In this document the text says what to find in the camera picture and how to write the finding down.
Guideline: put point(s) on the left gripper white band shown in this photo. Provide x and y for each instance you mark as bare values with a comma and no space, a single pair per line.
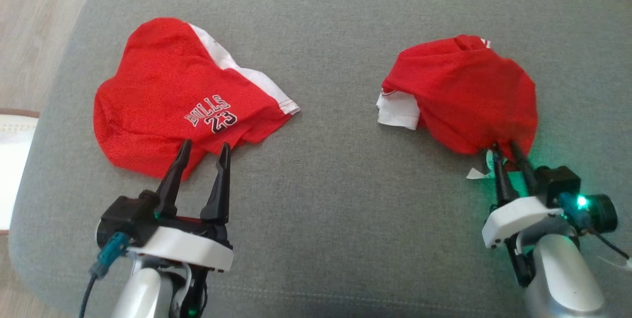
187,249

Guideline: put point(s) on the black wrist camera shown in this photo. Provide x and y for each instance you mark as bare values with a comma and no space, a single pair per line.
558,179
123,217

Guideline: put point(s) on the grey sofa seat cushion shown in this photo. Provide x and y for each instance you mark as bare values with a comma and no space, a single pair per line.
335,199

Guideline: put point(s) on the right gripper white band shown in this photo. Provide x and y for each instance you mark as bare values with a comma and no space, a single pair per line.
518,217

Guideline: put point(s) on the red and white Bulls jersey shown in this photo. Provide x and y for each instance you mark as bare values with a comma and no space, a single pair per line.
469,91

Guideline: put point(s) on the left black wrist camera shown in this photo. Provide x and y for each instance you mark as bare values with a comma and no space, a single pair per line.
123,217

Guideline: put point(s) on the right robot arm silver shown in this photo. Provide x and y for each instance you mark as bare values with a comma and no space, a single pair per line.
563,273

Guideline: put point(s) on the red Bulls 23 shorts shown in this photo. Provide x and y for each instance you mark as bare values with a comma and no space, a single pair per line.
163,91

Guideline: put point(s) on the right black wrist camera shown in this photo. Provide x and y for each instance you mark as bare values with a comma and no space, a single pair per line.
558,179

